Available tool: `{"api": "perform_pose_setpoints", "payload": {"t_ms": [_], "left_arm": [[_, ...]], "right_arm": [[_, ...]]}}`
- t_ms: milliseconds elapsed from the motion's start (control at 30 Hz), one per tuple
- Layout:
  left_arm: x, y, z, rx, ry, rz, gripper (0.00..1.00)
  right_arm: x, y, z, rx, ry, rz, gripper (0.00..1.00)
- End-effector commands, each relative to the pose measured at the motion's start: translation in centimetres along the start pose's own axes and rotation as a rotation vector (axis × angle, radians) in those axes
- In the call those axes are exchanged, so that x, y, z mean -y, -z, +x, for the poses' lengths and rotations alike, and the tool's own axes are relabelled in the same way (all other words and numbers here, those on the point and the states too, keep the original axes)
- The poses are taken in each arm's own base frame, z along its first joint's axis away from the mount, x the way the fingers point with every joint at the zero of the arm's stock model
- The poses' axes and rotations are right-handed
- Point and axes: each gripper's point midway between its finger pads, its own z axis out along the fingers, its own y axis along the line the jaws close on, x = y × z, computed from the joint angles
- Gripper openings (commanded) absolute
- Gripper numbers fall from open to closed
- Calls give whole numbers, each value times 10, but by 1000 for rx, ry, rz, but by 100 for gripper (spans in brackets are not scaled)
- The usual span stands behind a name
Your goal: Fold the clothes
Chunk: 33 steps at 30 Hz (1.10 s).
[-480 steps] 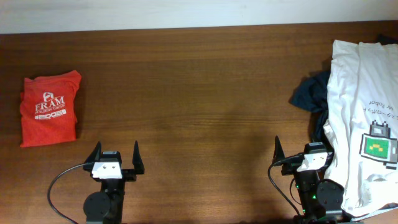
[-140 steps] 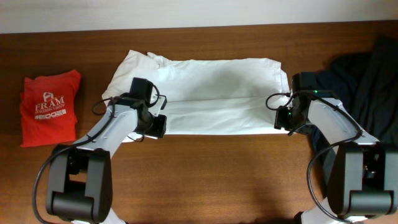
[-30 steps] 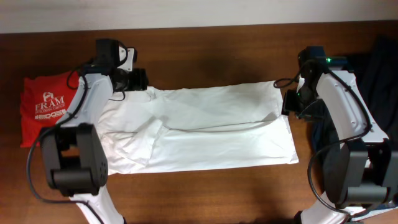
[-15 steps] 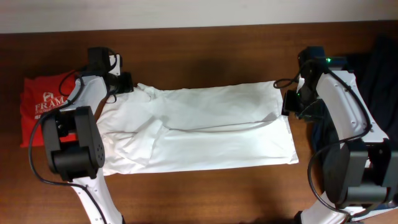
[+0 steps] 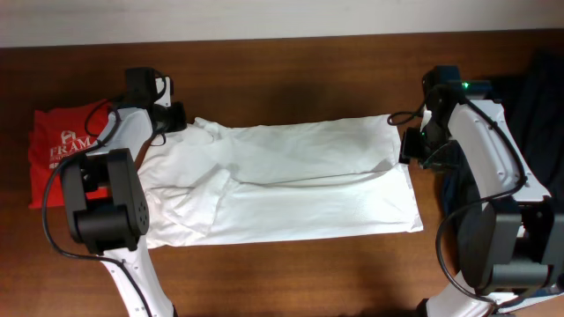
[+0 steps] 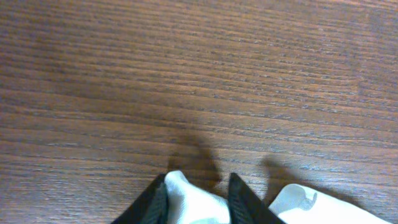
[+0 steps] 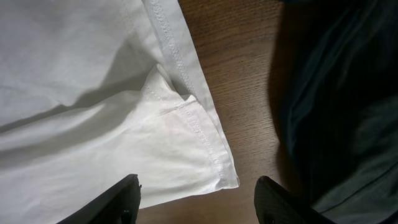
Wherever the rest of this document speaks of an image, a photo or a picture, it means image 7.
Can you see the dark navy clothes pile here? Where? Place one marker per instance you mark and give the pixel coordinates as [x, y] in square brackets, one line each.
[338, 118]

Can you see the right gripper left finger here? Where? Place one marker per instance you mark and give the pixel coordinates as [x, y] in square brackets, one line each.
[109, 205]

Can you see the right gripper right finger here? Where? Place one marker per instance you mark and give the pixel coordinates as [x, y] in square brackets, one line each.
[274, 205]

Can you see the white t-shirt with robot print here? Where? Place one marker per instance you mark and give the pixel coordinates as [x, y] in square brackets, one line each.
[101, 98]

